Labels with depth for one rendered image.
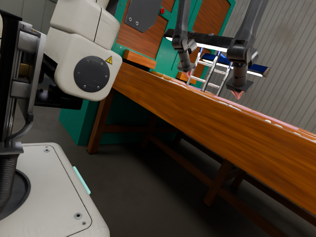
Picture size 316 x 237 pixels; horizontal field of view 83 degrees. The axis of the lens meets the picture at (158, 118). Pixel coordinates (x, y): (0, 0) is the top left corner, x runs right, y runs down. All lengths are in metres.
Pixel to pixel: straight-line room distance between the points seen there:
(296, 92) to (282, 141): 2.04
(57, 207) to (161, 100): 0.62
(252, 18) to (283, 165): 0.52
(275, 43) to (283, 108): 0.85
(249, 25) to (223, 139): 0.43
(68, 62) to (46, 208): 0.46
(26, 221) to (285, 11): 3.10
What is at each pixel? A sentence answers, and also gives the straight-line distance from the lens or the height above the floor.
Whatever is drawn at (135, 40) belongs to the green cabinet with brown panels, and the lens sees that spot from 1.55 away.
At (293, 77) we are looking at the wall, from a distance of 2.75.
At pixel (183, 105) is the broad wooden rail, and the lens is 0.84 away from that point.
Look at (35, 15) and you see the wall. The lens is 3.08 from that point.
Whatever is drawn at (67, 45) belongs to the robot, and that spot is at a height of 0.78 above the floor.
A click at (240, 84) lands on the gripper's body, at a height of 0.87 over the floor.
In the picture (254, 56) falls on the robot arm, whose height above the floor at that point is 0.99.
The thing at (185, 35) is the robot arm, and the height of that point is 1.02.
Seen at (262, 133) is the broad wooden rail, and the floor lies 0.73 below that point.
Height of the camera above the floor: 0.80
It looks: 14 degrees down
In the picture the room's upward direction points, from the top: 21 degrees clockwise
